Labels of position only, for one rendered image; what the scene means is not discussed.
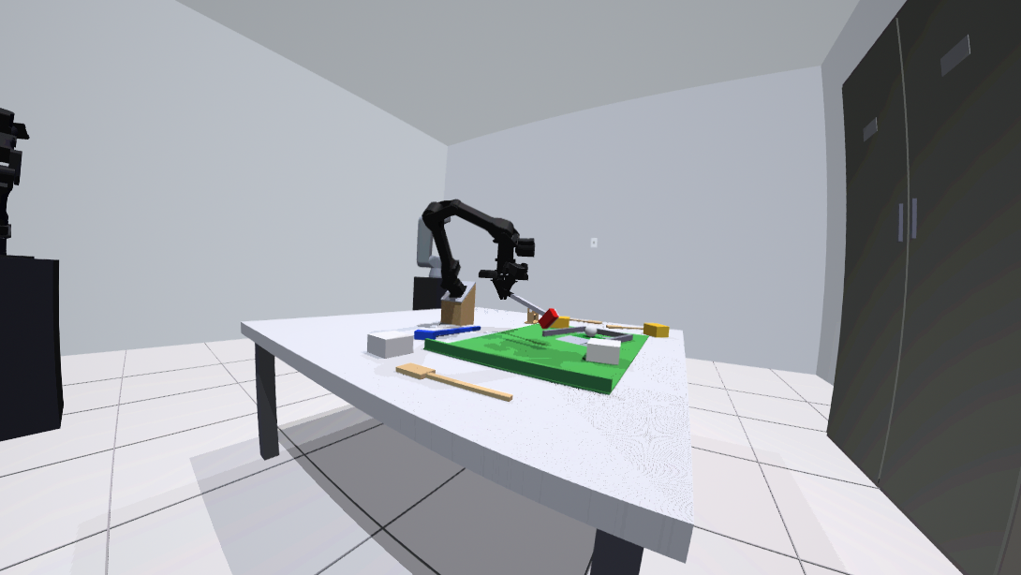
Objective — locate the green flat mat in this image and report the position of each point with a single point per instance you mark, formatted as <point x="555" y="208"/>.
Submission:
<point x="527" y="343"/>

